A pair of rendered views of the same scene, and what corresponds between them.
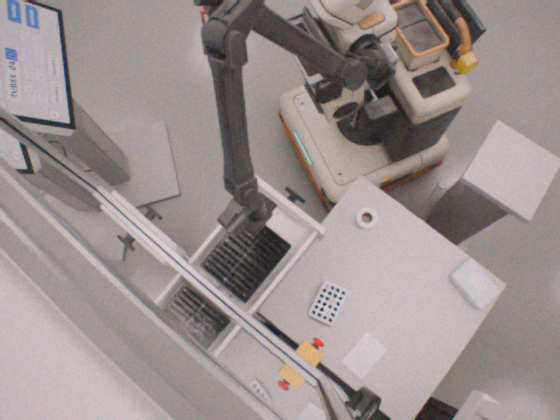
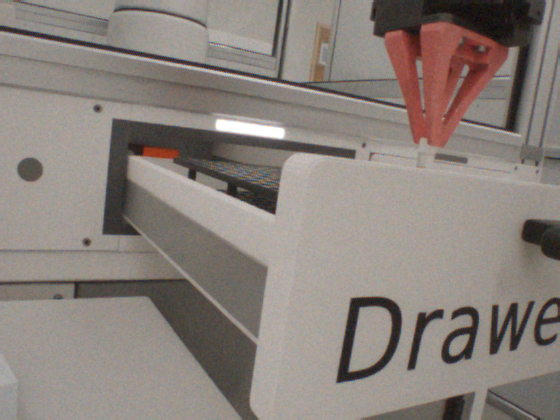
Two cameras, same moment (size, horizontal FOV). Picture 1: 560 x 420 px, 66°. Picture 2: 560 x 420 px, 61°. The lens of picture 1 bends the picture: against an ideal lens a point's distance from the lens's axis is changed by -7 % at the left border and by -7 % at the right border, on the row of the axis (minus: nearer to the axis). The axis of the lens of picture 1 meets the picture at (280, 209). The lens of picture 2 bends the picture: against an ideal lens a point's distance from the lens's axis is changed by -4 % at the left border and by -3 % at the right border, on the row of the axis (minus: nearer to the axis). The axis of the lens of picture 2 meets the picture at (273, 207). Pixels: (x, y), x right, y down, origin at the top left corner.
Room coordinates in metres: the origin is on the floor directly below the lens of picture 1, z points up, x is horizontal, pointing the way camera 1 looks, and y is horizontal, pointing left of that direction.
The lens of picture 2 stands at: (0.32, -0.29, 0.93)
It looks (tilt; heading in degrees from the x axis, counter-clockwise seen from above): 8 degrees down; 102
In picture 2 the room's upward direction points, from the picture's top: 8 degrees clockwise
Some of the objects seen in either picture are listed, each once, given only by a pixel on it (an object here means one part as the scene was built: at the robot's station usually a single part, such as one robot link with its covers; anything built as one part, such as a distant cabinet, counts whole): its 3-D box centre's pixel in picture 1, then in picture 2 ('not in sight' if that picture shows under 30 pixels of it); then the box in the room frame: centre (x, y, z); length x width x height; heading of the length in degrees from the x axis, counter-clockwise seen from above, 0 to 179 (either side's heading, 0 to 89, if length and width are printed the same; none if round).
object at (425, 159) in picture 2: not in sight; (423, 171); (0.34, 0.06, 0.92); 0.01 x 0.01 x 0.05
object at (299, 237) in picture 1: (244, 259); (299, 218); (0.25, 0.13, 0.86); 0.40 x 0.26 x 0.06; 133
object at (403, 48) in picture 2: not in sight; (448, 78); (0.35, 0.06, 0.99); 0.07 x 0.07 x 0.09; 42
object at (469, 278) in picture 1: (474, 284); not in sight; (0.07, -0.59, 0.78); 0.15 x 0.10 x 0.04; 29
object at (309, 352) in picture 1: (310, 352); not in sight; (-0.06, -0.02, 0.88); 0.07 x 0.05 x 0.07; 43
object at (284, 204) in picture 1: (287, 207); (508, 284); (0.39, -0.02, 0.87); 0.29 x 0.02 x 0.11; 43
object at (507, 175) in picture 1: (475, 199); not in sight; (0.44, -0.85, 0.38); 0.30 x 0.30 x 0.76; 46
